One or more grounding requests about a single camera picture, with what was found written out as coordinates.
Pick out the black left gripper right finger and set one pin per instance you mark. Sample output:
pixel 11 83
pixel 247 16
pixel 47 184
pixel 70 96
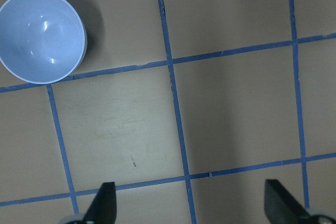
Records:
pixel 280 206

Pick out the blue bowl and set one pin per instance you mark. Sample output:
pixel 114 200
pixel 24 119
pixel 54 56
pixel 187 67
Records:
pixel 42 41

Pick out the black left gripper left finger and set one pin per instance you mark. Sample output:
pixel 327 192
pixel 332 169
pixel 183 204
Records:
pixel 103 208

